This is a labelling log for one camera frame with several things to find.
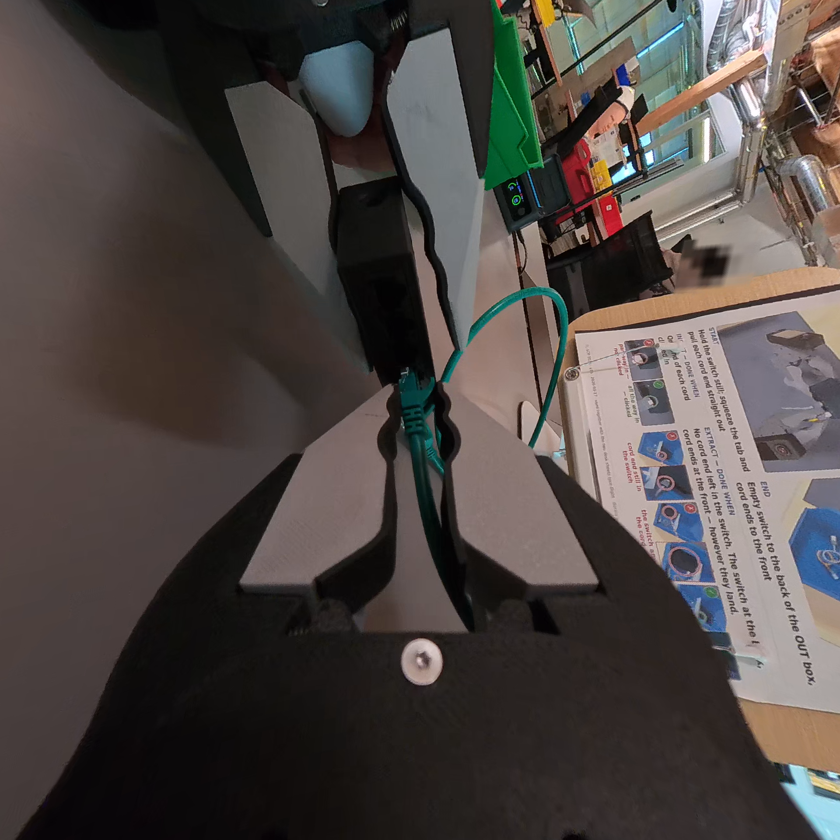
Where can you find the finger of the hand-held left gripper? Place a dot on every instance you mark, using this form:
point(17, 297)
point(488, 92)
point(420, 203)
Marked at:
point(282, 184)
point(439, 131)

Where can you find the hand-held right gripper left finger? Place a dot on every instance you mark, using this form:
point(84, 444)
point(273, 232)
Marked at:
point(315, 518)

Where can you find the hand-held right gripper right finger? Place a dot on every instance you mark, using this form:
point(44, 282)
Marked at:
point(518, 518)

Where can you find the green plastic bin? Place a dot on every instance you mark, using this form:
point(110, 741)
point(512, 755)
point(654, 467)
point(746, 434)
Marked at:
point(508, 98)

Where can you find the black network switch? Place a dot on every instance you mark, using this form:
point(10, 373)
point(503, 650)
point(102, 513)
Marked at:
point(380, 275)

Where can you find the person's left hand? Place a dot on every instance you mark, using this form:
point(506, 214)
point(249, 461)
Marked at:
point(364, 154)

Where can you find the white display stand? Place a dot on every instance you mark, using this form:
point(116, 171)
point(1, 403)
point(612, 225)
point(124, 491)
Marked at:
point(535, 426)

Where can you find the small black device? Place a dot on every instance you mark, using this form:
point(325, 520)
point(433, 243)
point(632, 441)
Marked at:
point(525, 197)

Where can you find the red storage bin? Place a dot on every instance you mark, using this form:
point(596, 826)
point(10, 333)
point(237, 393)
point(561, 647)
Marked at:
point(584, 177)

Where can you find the printed instruction sheet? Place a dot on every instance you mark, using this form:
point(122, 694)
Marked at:
point(722, 492)

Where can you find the black mesh chair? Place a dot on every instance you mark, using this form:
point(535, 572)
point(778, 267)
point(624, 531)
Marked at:
point(610, 269)

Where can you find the instruction sheet on stand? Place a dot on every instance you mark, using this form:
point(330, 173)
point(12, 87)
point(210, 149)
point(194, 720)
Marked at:
point(787, 735)

